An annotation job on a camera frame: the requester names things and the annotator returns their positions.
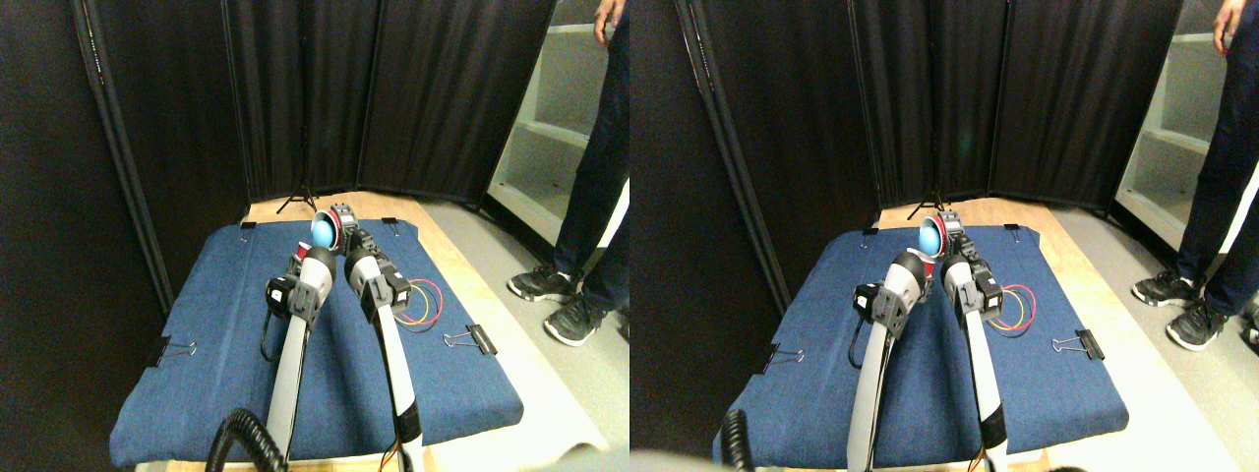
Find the black curtain stand pole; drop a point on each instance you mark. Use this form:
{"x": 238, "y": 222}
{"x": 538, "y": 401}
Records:
{"x": 118, "y": 147}
{"x": 728, "y": 147}

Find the person's hand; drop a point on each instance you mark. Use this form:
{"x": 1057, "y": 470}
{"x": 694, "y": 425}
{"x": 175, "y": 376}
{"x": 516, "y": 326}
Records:
{"x": 1229, "y": 24}
{"x": 608, "y": 20}

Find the white shelf unit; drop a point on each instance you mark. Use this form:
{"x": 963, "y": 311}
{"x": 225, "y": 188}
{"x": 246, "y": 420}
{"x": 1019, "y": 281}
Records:
{"x": 551, "y": 157}
{"x": 1166, "y": 167}

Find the pale blue ball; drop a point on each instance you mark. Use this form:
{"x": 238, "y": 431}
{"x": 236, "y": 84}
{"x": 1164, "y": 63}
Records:
{"x": 929, "y": 239}
{"x": 322, "y": 234}

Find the black curtain stand foot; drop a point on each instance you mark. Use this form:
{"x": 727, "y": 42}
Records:
{"x": 925, "y": 209}
{"x": 300, "y": 203}

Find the red cup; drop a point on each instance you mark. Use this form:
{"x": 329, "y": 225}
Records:
{"x": 301, "y": 249}
{"x": 942, "y": 236}
{"x": 336, "y": 232}

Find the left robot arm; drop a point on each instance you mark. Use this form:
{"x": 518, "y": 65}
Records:
{"x": 870, "y": 393}
{"x": 290, "y": 383}

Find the dark blue cloth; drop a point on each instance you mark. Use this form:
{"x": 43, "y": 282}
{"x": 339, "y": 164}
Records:
{"x": 334, "y": 413}
{"x": 929, "y": 413}

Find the person's legs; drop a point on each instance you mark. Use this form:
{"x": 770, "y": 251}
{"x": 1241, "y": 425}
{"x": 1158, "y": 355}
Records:
{"x": 590, "y": 197}
{"x": 1220, "y": 177}

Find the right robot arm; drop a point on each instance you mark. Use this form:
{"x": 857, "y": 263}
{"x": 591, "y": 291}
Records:
{"x": 393, "y": 364}
{"x": 979, "y": 374}

